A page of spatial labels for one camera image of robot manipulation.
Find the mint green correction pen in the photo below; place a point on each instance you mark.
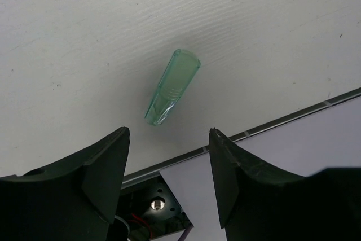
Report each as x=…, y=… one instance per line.
x=177, y=76

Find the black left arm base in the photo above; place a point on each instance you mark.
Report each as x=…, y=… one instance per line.
x=148, y=210

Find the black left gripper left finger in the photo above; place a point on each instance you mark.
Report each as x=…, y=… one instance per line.
x=74, y=198

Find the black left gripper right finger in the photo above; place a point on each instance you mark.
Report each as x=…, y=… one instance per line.
x=259, y=201

